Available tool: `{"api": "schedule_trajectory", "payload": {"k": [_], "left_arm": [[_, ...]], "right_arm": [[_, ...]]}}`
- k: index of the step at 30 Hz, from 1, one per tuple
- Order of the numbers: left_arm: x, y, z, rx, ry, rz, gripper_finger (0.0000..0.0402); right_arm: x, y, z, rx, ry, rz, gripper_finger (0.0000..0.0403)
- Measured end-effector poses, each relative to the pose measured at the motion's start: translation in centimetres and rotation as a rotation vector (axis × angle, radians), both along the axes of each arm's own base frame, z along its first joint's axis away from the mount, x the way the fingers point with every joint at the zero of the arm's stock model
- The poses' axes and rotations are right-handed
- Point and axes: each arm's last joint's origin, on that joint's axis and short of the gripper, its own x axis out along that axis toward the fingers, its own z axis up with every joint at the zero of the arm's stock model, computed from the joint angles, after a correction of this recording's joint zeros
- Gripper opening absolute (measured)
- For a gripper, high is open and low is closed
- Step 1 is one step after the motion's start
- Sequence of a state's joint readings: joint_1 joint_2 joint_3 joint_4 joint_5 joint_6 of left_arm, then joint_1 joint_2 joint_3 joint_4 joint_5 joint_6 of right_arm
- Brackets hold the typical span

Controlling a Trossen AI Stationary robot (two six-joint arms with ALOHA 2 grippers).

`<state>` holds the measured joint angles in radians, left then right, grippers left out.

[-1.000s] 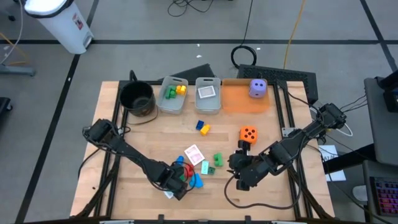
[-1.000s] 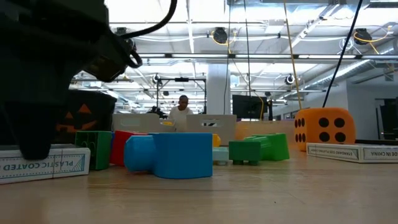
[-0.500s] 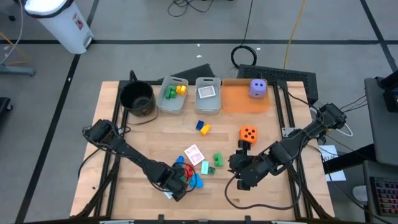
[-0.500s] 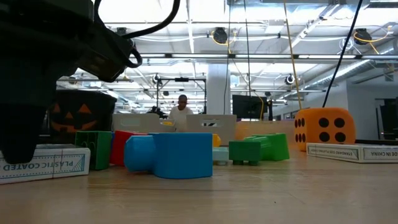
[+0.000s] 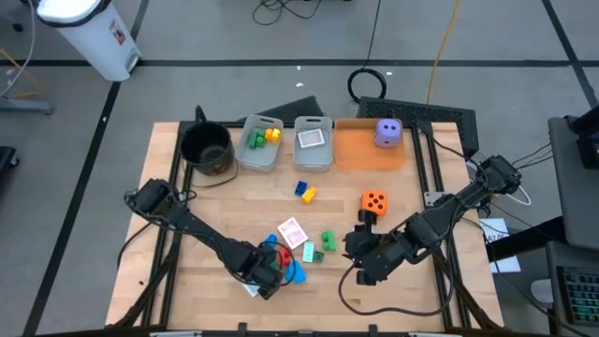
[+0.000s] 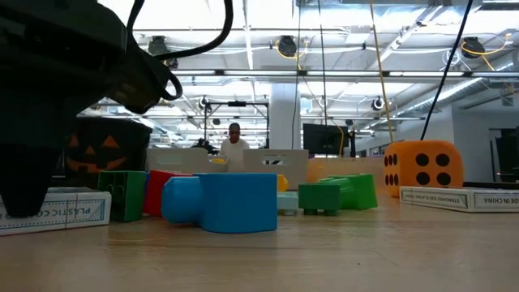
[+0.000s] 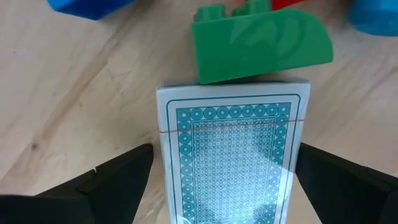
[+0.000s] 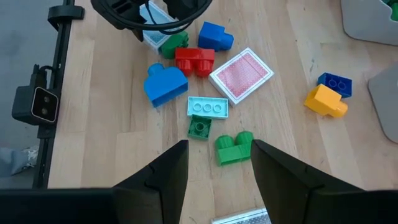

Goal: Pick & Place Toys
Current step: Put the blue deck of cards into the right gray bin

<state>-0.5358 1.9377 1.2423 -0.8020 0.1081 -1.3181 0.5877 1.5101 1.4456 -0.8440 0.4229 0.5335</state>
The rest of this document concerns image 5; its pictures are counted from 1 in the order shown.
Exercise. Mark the black pumpkin face bucket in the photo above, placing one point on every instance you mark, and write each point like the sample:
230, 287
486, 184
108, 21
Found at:
208, 147

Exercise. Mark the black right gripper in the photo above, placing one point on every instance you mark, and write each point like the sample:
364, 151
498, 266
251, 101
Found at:
369, 253

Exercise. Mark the orange plastic tray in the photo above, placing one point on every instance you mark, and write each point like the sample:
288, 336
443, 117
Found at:
360, 154

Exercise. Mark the mint toy block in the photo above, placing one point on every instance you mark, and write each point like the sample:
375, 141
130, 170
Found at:
308, 251

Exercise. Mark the grey stand base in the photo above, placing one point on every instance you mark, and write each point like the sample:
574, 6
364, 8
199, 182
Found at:
28, 105

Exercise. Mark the purple foam die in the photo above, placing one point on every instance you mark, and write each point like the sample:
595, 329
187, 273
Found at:
388, 133

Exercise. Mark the silver mounting bracket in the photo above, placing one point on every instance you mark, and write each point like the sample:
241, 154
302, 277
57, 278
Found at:
433, 199

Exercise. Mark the red toy block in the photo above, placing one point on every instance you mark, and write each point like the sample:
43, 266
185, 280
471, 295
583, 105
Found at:
285, 256

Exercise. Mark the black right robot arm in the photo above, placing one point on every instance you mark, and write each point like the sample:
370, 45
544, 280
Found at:
449, 210

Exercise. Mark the dark blue toy block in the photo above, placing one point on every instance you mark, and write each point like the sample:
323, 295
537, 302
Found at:
300, 187

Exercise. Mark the black monitor stand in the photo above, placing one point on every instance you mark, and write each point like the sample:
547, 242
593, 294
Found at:
587, 150

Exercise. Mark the black floor object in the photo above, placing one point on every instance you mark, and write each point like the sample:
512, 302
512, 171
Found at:
7, 161

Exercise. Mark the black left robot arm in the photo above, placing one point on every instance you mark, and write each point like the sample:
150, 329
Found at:
201, 231

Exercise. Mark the small dark green toy block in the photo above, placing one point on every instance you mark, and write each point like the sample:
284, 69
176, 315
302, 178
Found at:
318, 256

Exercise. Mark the light blue toy block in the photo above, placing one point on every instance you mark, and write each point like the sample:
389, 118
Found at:
296, 273

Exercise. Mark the white bordered playing card box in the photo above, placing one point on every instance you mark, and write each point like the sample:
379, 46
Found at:
311, 138

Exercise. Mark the orange foam die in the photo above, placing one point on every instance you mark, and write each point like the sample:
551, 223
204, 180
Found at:
374, 202

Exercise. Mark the white paper sheet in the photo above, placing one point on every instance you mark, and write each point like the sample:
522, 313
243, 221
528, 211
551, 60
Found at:
501, 243

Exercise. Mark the blue white playing card box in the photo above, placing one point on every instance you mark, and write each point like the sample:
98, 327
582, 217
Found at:
251, 290

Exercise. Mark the black perforated panel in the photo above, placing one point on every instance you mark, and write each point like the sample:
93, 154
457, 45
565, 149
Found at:
412, 112

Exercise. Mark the red patterned playing card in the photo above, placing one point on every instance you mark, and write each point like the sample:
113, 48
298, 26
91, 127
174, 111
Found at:
292, 232

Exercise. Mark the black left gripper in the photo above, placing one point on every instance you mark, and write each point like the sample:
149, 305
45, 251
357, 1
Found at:
259, 271

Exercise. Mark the white trash can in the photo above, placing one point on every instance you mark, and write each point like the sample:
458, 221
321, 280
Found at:
89, 33

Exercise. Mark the black keyboard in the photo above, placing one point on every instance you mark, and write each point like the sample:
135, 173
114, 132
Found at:
580, 295

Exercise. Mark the yellow toy block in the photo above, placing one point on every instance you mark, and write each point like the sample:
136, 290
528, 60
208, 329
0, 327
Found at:
269, 135
310, 195
277, 136

